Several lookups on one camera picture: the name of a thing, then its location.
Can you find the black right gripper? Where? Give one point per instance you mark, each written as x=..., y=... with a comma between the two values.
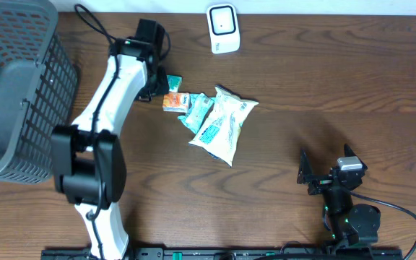
x=305, y=175

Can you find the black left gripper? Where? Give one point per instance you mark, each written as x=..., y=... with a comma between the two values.
x=164, y=88

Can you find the orange Kleenex tissue pack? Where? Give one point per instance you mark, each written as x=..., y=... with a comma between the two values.
x=176, y=102

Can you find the mint green wipes pack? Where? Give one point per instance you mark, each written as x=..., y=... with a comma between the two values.
x=199, y=106

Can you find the cream snack bag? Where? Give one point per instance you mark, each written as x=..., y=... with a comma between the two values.
x=221, y=129

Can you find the teal Kleenex tissue pack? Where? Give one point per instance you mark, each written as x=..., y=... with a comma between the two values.
x=174, y=82

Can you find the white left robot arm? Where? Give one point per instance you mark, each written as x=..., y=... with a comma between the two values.
x=88, y=163

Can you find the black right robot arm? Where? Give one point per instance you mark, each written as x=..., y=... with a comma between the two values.
x=353, y=225

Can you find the white barcode scanner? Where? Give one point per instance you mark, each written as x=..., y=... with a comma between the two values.
x=223, y=27

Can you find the dark grey plastic basket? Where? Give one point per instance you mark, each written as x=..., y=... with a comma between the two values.
x=38, y=84

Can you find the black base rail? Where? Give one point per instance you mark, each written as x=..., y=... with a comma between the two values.
x=294, y=252

